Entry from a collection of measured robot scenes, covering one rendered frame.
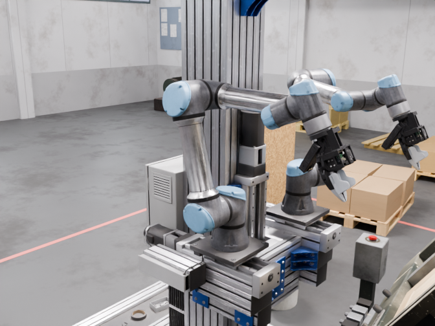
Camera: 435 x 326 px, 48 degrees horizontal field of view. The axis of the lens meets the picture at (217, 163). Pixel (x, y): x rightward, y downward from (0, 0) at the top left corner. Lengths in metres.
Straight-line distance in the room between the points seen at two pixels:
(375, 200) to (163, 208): 2.81
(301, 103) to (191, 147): 0.46
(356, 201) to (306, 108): 3.42
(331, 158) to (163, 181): 1.01
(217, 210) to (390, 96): 0.76
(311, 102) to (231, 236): 0.68
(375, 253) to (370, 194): 2.45
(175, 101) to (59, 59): 9.61
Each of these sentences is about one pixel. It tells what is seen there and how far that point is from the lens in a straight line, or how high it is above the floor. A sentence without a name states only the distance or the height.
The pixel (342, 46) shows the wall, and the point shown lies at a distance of 9.72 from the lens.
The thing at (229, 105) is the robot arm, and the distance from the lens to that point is 1.71.
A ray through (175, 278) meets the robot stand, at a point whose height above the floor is 0.92.
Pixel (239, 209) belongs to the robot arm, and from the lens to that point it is 1.81.
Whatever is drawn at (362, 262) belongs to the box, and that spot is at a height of 0.84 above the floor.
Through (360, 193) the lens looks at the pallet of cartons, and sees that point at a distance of 4.73.
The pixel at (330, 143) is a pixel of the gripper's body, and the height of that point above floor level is 1.54.
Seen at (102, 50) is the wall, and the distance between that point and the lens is 11.83.
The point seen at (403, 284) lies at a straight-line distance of 2.05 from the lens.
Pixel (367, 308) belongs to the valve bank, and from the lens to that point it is 2.12.
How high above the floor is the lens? 1.85
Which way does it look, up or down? 16 degrees down
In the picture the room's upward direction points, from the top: straight up
